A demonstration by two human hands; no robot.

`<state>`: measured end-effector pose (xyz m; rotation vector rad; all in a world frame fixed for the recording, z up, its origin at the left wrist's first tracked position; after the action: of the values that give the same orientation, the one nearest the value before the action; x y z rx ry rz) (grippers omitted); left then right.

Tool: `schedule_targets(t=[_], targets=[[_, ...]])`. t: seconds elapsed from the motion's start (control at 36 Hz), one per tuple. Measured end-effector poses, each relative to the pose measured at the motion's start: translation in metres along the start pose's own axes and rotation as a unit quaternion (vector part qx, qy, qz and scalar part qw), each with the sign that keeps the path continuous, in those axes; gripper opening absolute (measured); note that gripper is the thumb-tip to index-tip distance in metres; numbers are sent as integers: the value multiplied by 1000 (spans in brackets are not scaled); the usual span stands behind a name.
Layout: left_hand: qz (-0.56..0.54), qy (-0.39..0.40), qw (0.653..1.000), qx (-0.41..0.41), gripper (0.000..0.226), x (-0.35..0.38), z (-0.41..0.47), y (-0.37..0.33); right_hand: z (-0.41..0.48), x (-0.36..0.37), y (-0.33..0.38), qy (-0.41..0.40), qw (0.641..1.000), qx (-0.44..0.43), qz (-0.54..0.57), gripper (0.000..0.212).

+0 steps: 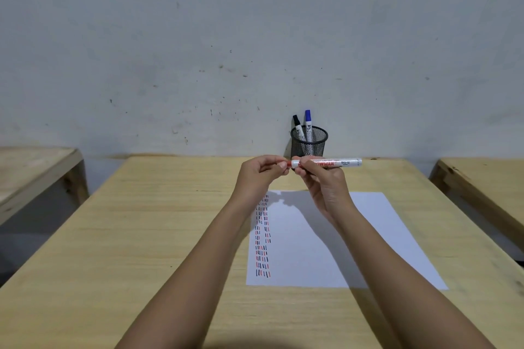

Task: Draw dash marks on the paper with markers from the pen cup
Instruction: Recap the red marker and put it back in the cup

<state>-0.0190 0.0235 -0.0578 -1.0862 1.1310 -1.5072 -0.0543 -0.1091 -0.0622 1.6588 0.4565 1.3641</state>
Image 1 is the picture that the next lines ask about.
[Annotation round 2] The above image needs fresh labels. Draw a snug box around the red marker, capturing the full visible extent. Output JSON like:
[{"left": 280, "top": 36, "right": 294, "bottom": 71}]
[{"left": 285, "top": 157, "right": 364, "bottom": 170}]

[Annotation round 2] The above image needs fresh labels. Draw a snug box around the white paper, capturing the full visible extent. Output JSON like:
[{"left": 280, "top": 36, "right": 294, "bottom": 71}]
[{"left": 245, "top": 190, "right": 450, "bottom": 291}]

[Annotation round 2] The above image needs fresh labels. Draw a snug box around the person's left forearm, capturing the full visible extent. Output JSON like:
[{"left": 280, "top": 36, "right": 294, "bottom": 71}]
[{"left": 114, "top": 199, "right": 257, "bottom": 349}]

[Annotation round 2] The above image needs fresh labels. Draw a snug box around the light wooden side table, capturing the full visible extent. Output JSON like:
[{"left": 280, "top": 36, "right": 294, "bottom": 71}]
[
  {"left": 428, "top": 157, "right": 524, "bottom": 251},
  {"left": 0, "top": 146, "right": 90, "bottom": 227}
]

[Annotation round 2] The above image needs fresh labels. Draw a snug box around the blue marker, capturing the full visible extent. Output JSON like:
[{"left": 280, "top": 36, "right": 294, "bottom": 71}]
[{"left": 303, "top": 110, "right": 315, "bottom": 143}]

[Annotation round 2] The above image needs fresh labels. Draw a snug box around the person's right hand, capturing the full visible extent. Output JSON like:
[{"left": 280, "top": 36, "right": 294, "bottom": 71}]
[{"left": 291, "top": 155, "right": 357, "bottom": 231}]

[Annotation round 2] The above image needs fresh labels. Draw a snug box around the black marker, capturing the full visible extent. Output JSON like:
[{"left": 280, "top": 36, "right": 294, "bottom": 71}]
[{"left": 291, "top": 115, "right": 308, "bottom": 143}]

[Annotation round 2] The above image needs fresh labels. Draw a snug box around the black mesh pen holder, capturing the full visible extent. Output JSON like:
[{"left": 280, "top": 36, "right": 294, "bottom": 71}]
[{"left": 290, "top": 125, "right": 330, "bottom": 159}]

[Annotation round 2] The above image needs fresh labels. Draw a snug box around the person's left hand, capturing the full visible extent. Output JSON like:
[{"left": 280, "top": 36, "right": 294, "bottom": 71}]
[{"left": 229, "top": 154, "right": 290, "bottom": 214}]

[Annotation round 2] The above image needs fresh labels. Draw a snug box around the person's right forearm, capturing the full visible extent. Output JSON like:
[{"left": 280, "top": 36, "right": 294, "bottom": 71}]
[{"left": 334, "top": 203, "right": 498, "bottom": 349}]

